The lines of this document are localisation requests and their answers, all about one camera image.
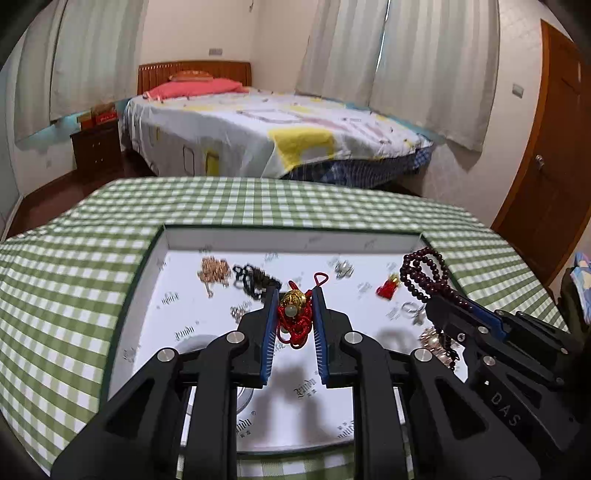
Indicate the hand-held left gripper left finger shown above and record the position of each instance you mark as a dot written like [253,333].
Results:
[270,337]

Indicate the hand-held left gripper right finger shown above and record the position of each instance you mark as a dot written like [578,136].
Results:
[321,337]

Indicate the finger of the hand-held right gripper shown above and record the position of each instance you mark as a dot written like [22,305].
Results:
[485,318]
[461,334]

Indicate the red knot charm gold bead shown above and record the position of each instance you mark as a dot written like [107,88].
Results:
[295,300]

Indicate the white shallow tray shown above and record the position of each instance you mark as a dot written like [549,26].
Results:
[194,295]

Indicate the gold rhinestone ornament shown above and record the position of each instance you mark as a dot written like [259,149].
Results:
[434,339]

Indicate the small silver rhinestone ornament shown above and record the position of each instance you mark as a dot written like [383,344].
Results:
[238,311]

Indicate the colourful cloth bundle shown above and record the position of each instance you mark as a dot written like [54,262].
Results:
[579,277]

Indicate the brown wooden door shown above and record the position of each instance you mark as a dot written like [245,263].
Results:
[545,184]

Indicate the bed with patterned sheet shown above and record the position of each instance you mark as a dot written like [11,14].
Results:
[231,134]

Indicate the green checked tablecloth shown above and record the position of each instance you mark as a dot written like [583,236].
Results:
[69,277]

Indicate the dark wooden nightstand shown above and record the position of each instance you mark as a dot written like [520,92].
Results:
[97,147]

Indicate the white window curtain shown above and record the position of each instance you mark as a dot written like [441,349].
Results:
[341,46]
[83,55]
[438,64]

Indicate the pink pillow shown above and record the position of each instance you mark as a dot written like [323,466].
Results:
[194,87]

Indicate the orange embroidered pillow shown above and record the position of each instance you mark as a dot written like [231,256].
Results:
[189,74]

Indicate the red gift box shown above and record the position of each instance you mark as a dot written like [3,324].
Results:
[105,114]

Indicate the wooden headboard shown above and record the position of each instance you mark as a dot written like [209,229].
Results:
[194,67]

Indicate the yellow gift box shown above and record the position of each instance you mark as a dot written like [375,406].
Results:
[85,120]

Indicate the frosted glass door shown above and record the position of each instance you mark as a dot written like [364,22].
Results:
[7,184]

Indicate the wall switch by door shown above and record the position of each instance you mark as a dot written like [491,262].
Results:
[518,89]

